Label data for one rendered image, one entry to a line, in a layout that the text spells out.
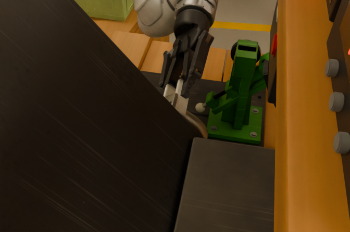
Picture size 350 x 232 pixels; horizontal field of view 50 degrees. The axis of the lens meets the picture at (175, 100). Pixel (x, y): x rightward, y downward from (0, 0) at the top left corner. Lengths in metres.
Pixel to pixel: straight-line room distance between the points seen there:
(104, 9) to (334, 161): 1.51
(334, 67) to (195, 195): 0.34
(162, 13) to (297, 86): 0.70
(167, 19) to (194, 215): 0.55
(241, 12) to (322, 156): 3.02
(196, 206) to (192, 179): 0.04
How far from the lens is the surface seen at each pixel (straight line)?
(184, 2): 0.82
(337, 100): 0.24
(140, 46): 1.35
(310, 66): 0.29
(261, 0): 3.43
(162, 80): 0.77
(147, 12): 0.97
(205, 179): 0.57
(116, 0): 1.63
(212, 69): 1.28
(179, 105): 0.70
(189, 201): 0.55
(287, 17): 0.34
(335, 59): 0.28
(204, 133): 0.76
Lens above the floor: 1.72
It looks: 46 degrees down
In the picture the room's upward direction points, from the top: straight up
